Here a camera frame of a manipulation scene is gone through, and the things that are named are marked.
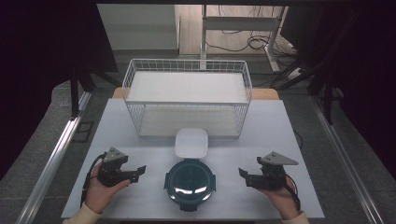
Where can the white rectangular plastic container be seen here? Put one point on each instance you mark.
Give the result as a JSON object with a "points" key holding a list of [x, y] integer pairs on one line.
{"points": [[191, 143]]}

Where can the aluminium rail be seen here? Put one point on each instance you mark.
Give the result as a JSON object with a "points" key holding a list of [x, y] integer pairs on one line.
{"points": [[51, 165], [345, 161]]}

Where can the round dark blue lidded container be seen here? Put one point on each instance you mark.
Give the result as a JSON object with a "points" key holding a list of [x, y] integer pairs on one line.
{"points": [[190, 182]]}

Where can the wooden table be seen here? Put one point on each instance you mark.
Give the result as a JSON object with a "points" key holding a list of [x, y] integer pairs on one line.
{"points": [[264, 94]]}

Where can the black metal stand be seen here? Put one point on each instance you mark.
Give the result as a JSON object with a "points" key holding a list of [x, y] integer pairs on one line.
{"points": [[327, 93], [74, 93]]}

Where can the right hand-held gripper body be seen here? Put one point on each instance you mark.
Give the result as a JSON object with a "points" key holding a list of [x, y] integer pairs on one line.
{"points": [[271, 175]]}

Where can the person's right hand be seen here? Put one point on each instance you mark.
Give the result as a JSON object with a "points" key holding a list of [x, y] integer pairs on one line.
{"points": [[281, 199]]}

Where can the white metal desk frame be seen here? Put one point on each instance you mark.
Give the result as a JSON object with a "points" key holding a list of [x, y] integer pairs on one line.
{"points": [[239, 23]]}

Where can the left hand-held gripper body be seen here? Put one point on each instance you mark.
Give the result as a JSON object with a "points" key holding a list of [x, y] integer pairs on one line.
{"points": [[112, 169]]}

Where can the white cabinet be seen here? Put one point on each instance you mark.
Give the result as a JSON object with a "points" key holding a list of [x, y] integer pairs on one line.
{"points": [[137, 26]]}

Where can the person's left hand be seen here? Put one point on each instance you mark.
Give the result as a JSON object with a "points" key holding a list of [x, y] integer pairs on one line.
{"points": [[101, 194]]}

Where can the black floor plate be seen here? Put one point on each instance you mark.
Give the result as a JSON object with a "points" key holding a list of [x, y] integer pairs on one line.
{"points": [[83, 132]]}

